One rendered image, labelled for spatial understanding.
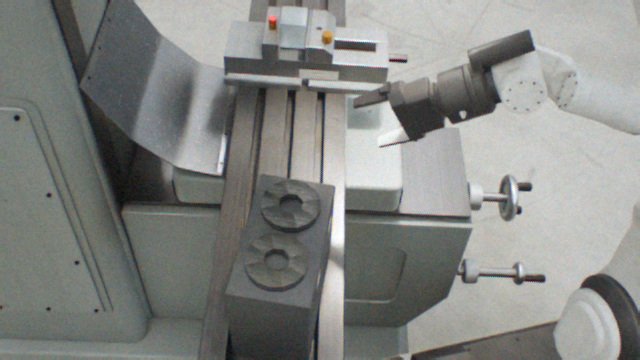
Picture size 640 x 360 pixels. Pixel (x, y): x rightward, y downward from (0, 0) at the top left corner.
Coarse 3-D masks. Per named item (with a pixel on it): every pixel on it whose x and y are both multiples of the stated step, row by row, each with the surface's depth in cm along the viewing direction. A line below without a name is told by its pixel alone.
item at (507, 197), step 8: (504, 176) 168; (512, 176) 165; (472, 184) 165; (480, 184) 166; (504, 184) 169; (512, 184) 163; (520, 184) 163; (528, 184) 163; (472, 192) 164; (480, 192) 164; (488, 192) 167; (496, 192) 167; (504, 192) 169; (512, 192) 162; (472, 200) 164; (480, 200) 164; (488, 200) 166; (496, 200) 166; (504, 200) 166; (512, 200) 162; (472, 208) 165; (480, 208) 165; (504, 208) 169; (512, 208) 162; (520, 208) 170; (504, 216) 166; (512, 216) 163
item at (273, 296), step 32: (256, 192) 104; (288, 192) 102; (320, 192) 104; (256, 224) 100; (288, 224) 98; (320, 224) 100; (256, 256) 95; (288, 256) 95; (320, 256) 97; (256, 288) 93; (288, 288) 93; (320, 288) 106; (256, 320) 97; (288, 320) 95; (256, 352) 105; (288, 352) 103
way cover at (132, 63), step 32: (128, 32) 140; (96, 64) 127; (128, 64) 137; (160, 64) 147; (192, 64) 155; (96, 96) 124; (128, 96) 134; (160, 96) 142; (192, 96) 150; (224, 96) 153; (128, 128) 131; (160, 128) 138; (192, 128) 144; (224, 128) 147; (192, 160) 139; (224, 160) 142
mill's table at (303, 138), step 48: (288, 0) 165; (336, 0) 166; (240, 96) 144; (288, 96) 147; (336, 96) 145; (240, 144) 135; (288, 144) 139; (336, 144) 136; (240, 192) 127; (336, 192) 128; (240, 240) 121; (336, 240) 121; (336, 288) 115; (336, 336) 109
